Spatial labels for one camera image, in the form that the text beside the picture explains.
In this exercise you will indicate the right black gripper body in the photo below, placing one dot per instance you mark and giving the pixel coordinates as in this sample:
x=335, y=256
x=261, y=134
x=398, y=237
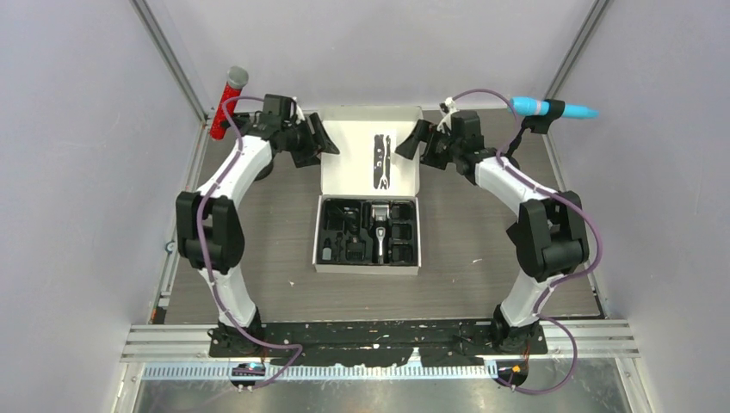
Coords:
x=440, y=148

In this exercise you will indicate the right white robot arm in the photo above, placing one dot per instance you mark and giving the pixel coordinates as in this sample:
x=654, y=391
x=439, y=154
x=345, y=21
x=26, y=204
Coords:
x=548, y=234

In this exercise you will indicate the red glitter microphone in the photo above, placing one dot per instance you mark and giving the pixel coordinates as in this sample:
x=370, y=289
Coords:
x=236, y=79

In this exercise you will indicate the black power adapter with cord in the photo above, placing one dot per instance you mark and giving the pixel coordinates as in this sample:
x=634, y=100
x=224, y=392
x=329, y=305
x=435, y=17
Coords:
x=340, y=217

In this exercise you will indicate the black silver hair clipper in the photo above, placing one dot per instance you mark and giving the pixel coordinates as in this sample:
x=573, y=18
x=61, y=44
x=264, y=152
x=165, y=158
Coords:
x=380, y=215

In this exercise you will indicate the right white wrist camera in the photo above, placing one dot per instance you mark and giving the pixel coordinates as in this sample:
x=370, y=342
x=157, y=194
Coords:
x=447, y=108

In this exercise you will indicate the white hair clipper box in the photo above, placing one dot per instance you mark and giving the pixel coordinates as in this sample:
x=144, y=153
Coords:
x=367, y=171

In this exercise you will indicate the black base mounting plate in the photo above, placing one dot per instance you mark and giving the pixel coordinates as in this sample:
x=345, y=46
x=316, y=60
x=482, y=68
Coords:
x=439, y=343

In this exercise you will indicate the right black microphone stand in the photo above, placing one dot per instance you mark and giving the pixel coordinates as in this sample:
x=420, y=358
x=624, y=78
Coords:
x=534, y=124

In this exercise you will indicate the black comb guard in tray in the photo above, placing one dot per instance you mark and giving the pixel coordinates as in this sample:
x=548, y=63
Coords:
x=355, y=251

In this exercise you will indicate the black comb guard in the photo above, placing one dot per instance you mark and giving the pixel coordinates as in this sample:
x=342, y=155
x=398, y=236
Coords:
x=402, y=254
x=402, y=233
x=355, y=251
x=401, y=211

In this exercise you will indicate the left black microphone stand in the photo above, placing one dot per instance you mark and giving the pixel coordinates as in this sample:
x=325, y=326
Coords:
x=244, y=123

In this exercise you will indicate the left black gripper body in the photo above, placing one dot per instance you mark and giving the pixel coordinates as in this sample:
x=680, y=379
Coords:
x=303, y=144

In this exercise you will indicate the black microphone stand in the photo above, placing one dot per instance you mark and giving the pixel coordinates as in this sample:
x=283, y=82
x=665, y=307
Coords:
x=534, y=124
x=244, y=123

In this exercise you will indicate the white oil bottle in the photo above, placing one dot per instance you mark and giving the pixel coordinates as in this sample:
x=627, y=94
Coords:
x=326, y=253

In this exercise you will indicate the blue microphone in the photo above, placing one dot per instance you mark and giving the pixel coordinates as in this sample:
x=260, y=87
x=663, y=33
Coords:
x=527, y=106

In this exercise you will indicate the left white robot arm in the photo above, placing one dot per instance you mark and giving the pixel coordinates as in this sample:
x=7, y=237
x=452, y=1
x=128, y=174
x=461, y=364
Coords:
x=208, y=228

